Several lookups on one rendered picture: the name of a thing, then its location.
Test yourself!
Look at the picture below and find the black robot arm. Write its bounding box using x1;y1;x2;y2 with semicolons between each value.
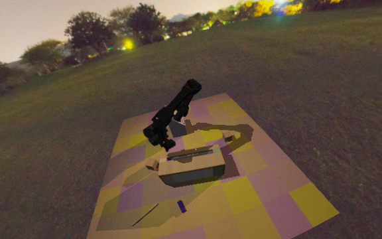
143;79;202;146

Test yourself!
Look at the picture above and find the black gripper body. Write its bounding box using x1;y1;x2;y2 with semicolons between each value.
157;129;176;149

